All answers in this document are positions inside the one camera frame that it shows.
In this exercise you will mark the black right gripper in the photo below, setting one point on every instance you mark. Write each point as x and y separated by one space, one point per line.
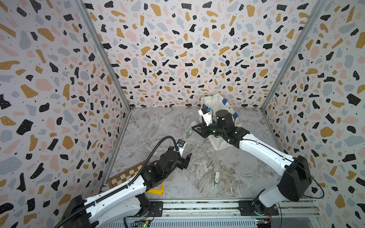
204 129

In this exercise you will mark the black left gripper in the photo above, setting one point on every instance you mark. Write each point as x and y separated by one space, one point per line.
184 162

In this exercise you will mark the white canvas bag blue handles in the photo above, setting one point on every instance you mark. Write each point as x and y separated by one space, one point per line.
217 110

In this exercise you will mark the green compass set case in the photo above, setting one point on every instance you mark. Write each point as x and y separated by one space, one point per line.
190 130

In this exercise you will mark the clear compass set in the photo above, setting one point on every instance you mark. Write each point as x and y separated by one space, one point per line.
216 177

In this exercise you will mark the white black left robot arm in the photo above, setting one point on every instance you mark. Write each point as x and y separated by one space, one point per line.
123 201

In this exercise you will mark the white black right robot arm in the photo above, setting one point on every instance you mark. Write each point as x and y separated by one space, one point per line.
294 171

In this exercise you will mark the yellow plastic triangular stand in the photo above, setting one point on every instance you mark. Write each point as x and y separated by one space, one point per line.
159 190

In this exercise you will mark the brown checkered chess board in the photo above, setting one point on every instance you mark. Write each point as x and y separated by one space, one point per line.
125 175

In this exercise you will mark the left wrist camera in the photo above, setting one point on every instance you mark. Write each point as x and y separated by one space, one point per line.
181 146

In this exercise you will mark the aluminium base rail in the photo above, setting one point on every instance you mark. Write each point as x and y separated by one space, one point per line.
205 213

